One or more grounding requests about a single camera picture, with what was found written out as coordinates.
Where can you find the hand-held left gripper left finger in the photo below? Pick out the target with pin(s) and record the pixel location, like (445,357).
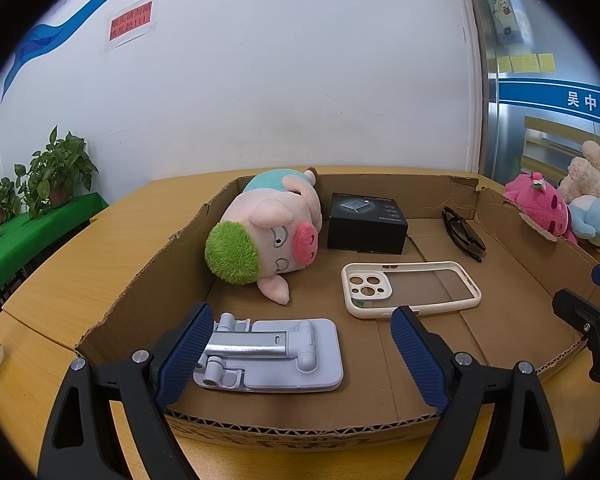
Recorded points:
(185,355)

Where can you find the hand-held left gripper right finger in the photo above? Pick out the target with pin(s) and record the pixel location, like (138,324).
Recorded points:
(415,355)

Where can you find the cardboard box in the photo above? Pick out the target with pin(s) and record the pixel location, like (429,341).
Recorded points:
(505,320)

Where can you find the grey folding phone stand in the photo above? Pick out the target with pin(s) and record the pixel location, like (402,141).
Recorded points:
(320,360)

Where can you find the cream phone case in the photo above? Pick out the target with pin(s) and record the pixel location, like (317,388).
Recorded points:
(350,280)

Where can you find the black sunglasses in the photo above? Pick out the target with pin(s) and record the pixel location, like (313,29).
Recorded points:
(460,235)

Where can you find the black product box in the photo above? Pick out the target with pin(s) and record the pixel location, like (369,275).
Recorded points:
(367,232)

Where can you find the pig plush toy green hair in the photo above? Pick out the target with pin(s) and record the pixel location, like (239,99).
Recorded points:
(270,225)

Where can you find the light blue plush toy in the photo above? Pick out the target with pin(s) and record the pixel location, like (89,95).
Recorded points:
(592,215)

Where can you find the pink plush toy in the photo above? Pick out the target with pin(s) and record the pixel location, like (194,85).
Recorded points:
(535,205)

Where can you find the beige plush toy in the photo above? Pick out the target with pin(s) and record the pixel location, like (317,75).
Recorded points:
(587,175)

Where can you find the green table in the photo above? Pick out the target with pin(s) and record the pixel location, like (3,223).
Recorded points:
(45,230)

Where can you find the blue banner strip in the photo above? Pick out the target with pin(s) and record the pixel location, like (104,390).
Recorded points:
(545,95)

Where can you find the large potted plant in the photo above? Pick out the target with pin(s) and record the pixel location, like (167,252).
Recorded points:
(55,170)

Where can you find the yellow sticky note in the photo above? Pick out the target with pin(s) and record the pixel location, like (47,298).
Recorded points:
(518,63)
(505,64)
(532,63)
(546,62)

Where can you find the small potted plant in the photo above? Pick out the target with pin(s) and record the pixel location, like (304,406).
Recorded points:
(0,200)

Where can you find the cartoon poster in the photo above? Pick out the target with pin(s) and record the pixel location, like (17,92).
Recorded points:
(507,15)

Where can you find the metal door frame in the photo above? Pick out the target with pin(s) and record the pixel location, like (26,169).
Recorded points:
(480,110)

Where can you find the red wall sign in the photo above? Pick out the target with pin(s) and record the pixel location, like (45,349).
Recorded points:
(130,25)

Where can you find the blue wave wall decal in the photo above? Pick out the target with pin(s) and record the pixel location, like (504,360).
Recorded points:
(80,15)

